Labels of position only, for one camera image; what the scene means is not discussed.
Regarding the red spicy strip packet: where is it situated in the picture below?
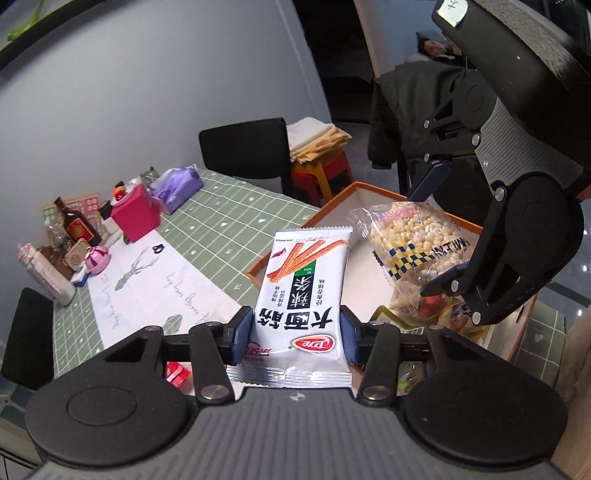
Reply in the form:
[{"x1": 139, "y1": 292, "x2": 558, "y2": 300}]
[{"x1": 165, "y1": 362, "x2": 191, "y2": 390}]

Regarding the checkered puffed corn bag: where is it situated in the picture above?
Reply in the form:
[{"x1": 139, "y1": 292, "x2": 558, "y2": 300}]
[{"x1": 351, "y1": 201, "x2": 473, "y2": 315}]

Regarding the white spicy stick packet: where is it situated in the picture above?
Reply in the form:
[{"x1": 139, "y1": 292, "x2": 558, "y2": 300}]
[{"x1": 228, "y1": 226, "x2": 353, "y2": 388}]

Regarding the dried fruit mix bag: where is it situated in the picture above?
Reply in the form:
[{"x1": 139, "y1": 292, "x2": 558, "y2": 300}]
[{"x1": 408, "y1": 294, "x2": 479, "y2": 335}]

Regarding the dark green snack packet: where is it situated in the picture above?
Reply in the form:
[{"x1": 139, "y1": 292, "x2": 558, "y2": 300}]
[{"x1": 370, "y1": 306, "x2": 425, "y2": 335}]

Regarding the green raisin bag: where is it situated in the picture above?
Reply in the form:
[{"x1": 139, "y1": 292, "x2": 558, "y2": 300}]
[{"x1": 397, "y1": 361, "x2": 426, "y2": 396}]

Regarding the white table runner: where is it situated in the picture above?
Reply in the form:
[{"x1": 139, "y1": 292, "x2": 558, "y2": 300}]
[{"x1": 87, "y1": 231, "x2": 239, "y2": 348}]

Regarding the red orange stool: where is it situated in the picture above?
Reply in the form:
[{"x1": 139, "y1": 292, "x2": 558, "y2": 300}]
[{"x1": 291, "y1": 148, "x2": 353, "y2": 207}]

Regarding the folded cloth stack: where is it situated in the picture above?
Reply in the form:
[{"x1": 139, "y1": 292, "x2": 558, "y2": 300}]
[{"x1": 287, "y1": 117, "x2": 352, "y2": 164}]

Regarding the pink round container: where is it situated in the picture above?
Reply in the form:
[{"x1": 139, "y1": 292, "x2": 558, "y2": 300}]
[{"x1": 84, "y1": 246, "x2": 111, "y2": 276}]

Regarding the blue white small box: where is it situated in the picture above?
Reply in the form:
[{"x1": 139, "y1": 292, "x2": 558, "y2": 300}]
[{"x1": 70, "y1": 268, "x2": 90, "y2": 288}]

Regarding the magenta box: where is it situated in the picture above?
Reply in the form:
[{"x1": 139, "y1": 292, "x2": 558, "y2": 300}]
[{"x1": 111, "y1": 184, "x2": 160, "y2": 243}]

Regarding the white charger box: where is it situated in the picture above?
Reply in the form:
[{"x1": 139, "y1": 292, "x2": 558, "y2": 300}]
[{"x1": 98, "y1": 200, "x2": 121, "y2": 236}]

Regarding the beige speaker box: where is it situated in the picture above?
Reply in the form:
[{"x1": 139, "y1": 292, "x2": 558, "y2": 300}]
[{"x1": 64, "y1": 239, "x2": 90, "y2": 271}]

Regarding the purple tissue pack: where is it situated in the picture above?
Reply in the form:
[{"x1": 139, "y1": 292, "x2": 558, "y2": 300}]
[{"x1": 151, "y1": 165, "x2": 204, "y2": 215}]

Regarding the white thermos bottle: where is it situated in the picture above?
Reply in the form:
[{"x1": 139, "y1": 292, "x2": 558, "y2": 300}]
[{"x1": 18, "y1": 243, "x2": 76, "y2": 306}]

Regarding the black chair far end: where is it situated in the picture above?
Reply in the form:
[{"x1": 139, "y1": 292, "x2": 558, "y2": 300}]
[{"x1": 198, "y1": 117, "x2": 294, "y2": 197}]

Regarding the dark liquor bottle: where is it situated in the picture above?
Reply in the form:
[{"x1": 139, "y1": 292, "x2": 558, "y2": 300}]
[{"x1": 54, "y1": 197, "x2": 102, "y2": 247}]

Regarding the black chair left side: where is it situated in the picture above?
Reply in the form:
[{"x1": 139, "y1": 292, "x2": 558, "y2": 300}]
[{"x1": 1, "y1": 287, "x2": 54, "y2": 391}]

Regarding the dotted card board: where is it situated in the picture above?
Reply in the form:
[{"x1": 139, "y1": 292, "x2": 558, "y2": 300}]
[{"x1": 41, "y1": 193, "x2": 105, "y2": 236}]

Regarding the clear plastic bottle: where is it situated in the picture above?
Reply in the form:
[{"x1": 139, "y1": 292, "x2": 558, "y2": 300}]
[{"x1": 43, "y1": 218, "x2": 71, "y2": 253}]

